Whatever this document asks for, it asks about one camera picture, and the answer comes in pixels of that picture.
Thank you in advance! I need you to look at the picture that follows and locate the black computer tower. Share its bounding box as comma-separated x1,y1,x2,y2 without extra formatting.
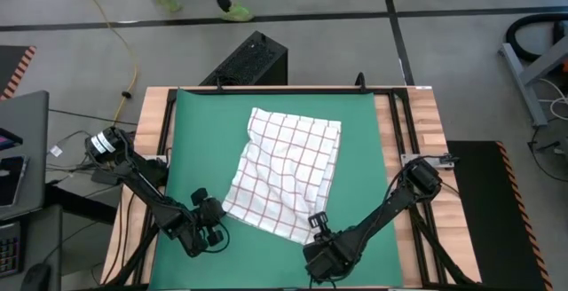
199,30,289,87

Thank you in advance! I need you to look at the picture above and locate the grey desk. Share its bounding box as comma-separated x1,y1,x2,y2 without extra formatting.
0,90,51,221

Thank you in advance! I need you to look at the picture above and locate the black vacuum hose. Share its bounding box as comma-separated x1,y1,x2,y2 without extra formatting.
505,12,568,64

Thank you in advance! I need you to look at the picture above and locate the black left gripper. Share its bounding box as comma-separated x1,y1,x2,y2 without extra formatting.
188,187,228,247

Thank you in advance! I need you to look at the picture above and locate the yellow floor cable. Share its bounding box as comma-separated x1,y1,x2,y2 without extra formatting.
73,0,139,126

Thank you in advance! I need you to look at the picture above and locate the black computer mouse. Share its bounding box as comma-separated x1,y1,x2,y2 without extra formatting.
20,263,52,291

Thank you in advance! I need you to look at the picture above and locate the wooden table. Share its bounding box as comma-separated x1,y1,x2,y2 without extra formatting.
100,85,483,290

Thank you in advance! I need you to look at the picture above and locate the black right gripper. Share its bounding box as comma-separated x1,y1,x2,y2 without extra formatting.
303,211,352,282

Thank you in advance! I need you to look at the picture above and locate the white floor cable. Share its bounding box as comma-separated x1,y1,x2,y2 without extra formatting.
538,77,568,122

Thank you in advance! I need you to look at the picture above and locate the white red-checked towel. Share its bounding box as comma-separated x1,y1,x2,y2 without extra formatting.
221,106,343,246

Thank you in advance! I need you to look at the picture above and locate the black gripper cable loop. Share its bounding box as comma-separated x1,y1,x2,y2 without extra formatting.
207,221,232,255

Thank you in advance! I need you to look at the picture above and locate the black keyboard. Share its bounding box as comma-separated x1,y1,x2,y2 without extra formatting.
0,222,23,279

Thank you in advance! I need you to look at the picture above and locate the black hazard-striped floor mat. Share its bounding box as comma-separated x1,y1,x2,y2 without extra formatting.
446,139,554,291
0,44,37,101

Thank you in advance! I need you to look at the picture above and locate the black tablet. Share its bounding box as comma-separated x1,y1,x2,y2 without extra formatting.
0,155,30,208

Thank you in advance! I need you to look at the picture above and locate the green table mat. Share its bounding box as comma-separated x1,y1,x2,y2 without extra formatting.
148,89,405,290

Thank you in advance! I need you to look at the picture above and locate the silver metal bracket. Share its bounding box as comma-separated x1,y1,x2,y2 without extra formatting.
400,152,456,169

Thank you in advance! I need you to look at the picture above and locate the grey metal stand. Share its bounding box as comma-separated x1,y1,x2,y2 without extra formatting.
497,33,568,128

